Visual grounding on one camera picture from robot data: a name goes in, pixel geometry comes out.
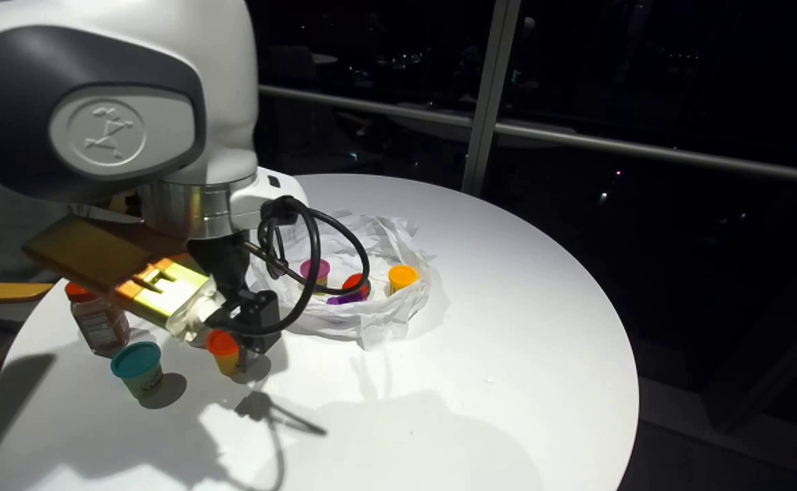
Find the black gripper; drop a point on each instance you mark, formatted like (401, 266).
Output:
(247, 314)

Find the orange-lid dough tub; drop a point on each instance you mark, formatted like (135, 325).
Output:
(223, 351)

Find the purple dough tub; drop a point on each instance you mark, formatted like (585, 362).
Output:
(341, 298)

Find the red-lid small tub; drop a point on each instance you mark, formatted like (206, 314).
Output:
(354, 288)

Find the pink-lid dough tub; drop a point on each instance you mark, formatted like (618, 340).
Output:
(319, 270)

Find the yellow-lid dough tub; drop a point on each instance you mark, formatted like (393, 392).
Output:
(400, 277)

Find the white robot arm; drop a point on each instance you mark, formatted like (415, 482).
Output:
(99, 97)

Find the white plastic bag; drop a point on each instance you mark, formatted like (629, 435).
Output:
(383, 314)

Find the teal-lid dough tub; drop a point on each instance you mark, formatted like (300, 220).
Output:
(137, 366)

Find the red-lid spice jar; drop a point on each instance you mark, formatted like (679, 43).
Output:
(99, 321)

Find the metal window railing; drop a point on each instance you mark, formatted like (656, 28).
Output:
(694, 82)

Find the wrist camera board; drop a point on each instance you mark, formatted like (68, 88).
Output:
(128, 270)

